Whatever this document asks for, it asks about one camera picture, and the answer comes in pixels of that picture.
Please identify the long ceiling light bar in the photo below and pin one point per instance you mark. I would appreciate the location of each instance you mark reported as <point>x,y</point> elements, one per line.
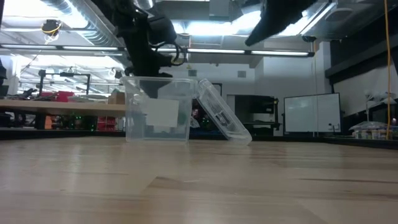
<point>280,53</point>

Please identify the wooden background table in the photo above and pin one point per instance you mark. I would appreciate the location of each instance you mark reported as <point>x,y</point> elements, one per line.
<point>62,108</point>

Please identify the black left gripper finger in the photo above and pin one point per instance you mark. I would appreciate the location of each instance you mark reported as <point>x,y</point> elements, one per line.
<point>154,87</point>

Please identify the clear plastic container lid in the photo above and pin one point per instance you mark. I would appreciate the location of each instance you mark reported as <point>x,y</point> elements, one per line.
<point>222,116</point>

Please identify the grey wall vent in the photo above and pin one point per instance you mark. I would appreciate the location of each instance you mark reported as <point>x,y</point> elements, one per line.
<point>242,74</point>
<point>192,73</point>

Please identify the black frame stand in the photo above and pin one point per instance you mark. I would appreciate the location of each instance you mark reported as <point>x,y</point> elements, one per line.
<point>77,74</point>

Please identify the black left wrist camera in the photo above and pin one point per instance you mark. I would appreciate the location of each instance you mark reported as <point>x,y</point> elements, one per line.
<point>161,28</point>

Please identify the red background crate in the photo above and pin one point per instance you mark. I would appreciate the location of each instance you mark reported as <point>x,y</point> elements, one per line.
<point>62,96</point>

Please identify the pile of packaged goods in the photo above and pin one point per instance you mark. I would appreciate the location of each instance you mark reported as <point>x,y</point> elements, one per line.
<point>370,133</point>

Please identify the small black hanging spotlight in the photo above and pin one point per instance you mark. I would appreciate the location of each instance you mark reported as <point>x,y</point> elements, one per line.
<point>118,74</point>

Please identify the white whiteboard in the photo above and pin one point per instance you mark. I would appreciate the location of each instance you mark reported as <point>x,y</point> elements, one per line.
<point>311,112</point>

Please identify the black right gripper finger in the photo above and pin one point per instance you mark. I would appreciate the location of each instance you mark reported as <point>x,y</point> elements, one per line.
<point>267,29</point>

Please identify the clear plastic storage container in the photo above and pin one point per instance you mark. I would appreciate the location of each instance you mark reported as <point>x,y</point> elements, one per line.
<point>133,109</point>

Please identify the black background cabinet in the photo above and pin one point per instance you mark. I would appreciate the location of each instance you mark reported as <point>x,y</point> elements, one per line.
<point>258,104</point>

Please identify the brown cardboard box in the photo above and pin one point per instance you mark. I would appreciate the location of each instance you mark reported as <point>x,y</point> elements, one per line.
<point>116,98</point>

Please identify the black dome ceiling camera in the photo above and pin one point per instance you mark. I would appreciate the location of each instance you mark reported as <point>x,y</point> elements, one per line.
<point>308,39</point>

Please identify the white desk lamp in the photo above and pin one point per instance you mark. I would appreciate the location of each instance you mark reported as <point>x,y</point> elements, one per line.
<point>381,97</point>

